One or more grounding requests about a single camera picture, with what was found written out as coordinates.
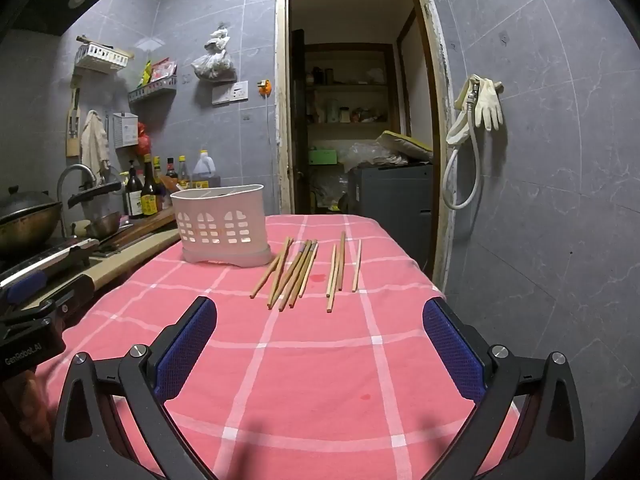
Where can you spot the white hanging towel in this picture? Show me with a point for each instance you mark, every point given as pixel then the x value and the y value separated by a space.
pixel 94 142

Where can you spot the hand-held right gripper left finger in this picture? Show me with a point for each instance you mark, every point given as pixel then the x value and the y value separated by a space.
pixel 185 345

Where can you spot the group of wooden chopsticks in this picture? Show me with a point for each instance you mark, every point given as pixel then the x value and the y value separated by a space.
pixel 295 275

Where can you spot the large cooking oil jug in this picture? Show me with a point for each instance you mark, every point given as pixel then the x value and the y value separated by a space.
pixel 205 167

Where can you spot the steel faucet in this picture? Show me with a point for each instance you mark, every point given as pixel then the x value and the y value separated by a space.
pixel 75 169

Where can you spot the white perforated wall holder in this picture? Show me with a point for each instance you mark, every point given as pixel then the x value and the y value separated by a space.
pixel 125 130

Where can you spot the wooden door frame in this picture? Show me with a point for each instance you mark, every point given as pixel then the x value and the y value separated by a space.
pixel 281 110

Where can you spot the black wok lid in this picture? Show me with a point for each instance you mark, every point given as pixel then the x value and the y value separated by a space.
pixel 25 202

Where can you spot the wooden shelf unit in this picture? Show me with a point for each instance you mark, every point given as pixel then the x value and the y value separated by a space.
pixel 350 87

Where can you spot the red snack packet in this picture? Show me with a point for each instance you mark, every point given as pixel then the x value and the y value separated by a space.
pixel 163 70

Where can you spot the grey cabinet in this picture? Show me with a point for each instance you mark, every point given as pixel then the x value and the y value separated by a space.
pixel 390 195

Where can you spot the red plastic bag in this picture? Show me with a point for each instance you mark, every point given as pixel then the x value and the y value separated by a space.
pixel 143 142

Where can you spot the slim bottle yellow cap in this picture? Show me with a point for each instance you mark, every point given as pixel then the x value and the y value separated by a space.
pixel 157 165

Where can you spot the wooden cutting board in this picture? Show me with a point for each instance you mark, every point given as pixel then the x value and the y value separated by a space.
pixel 145 227

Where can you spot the pink checked tablecloth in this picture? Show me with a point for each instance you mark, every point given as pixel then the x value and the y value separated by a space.
pixel 300 360

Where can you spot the black wok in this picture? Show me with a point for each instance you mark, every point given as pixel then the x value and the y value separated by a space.
pixel 27 232

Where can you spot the grey wall shelf basket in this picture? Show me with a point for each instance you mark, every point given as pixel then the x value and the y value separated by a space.
pixel 152 92

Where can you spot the yellow green snack packet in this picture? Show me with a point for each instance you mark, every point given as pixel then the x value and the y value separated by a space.
pixel 145 74

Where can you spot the white plastic utensil basket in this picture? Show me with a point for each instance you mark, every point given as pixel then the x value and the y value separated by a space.
pixel 220 240

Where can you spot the folded yellow-edged mat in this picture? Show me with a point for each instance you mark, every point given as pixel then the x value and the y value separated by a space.
pixel 405 145

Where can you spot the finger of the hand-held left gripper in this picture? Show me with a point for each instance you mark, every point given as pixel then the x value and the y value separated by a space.
pixel 25 287
pixel 70 297

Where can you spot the hanging clear plastic bag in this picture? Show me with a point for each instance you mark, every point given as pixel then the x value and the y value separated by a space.
pixel 214 62

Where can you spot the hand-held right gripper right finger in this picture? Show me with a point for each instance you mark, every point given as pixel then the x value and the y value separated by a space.
pixel 452 345

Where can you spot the brown packet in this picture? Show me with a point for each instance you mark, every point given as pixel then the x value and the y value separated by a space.
pixel 165 192

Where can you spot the crumpled clear plastic sheet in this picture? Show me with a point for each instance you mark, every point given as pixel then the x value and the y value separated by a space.
pixel 370 155

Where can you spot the dark bottle yellow label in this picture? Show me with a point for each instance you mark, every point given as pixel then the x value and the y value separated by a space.
pixel 150 200

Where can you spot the wooden wall knife holder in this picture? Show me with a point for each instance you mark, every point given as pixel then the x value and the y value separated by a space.
pixel 73 135

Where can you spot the clear bottle yellow cap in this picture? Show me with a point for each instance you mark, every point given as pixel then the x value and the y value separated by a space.
pixel 184 172

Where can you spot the white wall socket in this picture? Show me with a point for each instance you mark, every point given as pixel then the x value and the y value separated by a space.
pixel 239 91

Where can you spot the dark bottle red cap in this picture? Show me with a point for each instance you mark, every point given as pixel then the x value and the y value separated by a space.
pixel 171 170

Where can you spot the steel bowl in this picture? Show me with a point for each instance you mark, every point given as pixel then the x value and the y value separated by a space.
pixel 102 225

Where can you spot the white wall basket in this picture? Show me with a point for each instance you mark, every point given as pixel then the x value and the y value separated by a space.
pixel 102 57

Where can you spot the dark bottle white label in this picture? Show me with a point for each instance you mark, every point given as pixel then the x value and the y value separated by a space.
pixel 134 200

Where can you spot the induction cooker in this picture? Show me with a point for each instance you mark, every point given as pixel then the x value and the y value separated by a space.
pixel 45 260

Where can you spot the white rubber gloves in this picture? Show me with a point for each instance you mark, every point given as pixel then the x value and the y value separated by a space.
pixel 489 102

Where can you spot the green box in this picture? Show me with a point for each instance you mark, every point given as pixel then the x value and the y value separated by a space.
pixel 323 156

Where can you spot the grey wall switch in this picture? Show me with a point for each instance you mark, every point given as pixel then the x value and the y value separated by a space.
pixel 221 94

